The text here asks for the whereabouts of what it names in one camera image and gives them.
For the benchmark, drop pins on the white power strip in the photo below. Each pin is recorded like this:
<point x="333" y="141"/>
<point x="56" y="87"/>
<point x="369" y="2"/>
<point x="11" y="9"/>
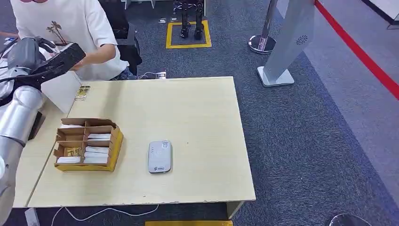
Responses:
<point x="161" y="75"/>

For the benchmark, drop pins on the yellow sticker on desk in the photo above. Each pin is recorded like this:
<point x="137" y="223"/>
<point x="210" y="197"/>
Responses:
<point x="82" y="92"/>

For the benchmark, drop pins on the yellow floor tape strip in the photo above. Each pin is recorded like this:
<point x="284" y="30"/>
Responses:
<point x="188" y="223"/>

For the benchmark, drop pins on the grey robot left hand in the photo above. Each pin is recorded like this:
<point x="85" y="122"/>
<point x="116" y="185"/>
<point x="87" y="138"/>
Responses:
<point x="28" y="53"/>

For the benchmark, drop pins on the grey card reader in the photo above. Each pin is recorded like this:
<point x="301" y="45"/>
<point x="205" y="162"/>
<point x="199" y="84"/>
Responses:
<point x="159" y="156"/>

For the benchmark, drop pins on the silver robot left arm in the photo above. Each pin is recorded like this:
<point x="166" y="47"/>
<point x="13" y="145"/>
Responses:
<point x="18" y="115"/>

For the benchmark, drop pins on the red floor tape line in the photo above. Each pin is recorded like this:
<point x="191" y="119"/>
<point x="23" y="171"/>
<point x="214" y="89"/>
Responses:
<point x="358" y="51"/>

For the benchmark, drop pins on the pale desk leg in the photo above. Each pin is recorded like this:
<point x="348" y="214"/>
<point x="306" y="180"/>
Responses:
<point x="233" y="209"/>

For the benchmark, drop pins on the round chrome base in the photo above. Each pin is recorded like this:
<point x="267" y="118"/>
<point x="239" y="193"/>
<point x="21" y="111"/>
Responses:
<point x="347" y="221"/>

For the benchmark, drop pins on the yellow printed card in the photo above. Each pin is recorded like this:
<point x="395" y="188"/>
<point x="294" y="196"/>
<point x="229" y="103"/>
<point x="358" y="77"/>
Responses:
<point x="73" y="151"/>

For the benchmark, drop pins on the white pedestal cabinet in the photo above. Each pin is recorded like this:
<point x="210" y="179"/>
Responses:
<point x="62" y="90"/>

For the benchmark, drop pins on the person's hand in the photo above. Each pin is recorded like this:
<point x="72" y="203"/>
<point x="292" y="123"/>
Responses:
<point x="78" y="66"/>

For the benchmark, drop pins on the white card stack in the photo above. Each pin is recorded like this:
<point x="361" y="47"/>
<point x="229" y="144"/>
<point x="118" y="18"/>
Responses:
<point x="68" y="160"/>
<point x="99" y="136"/>
<point x="96" y="160"/>
<point x="70" y="126"/>
<point x="97" y="150"/>

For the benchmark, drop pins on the black office chair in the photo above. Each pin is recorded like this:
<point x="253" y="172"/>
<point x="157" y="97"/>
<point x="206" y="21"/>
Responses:
<point x="129" y="46"/>

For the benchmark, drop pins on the black robot leg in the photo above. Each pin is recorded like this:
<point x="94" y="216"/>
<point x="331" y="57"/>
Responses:
<point x="199" y="26"/>

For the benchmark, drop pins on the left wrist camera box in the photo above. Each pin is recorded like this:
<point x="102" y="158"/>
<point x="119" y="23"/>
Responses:
<point x="62" y="60"/>

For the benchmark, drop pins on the person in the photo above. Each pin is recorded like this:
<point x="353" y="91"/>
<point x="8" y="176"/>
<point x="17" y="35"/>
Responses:
<point x="78" y="28"/>

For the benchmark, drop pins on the white kiosk stand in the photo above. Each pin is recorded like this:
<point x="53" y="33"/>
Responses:
<point x="291" y="36"/>

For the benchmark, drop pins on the chrome stanchion post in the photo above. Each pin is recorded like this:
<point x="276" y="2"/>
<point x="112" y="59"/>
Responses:
<point x="262" y="43"/>

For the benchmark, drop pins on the white table legs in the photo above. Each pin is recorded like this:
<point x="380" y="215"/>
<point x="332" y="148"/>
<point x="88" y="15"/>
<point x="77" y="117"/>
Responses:
<point x="138" y="2"/>

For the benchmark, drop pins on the wooden card box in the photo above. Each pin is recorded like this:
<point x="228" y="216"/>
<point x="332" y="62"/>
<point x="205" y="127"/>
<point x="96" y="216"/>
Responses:
<point x="113" y="148"/>

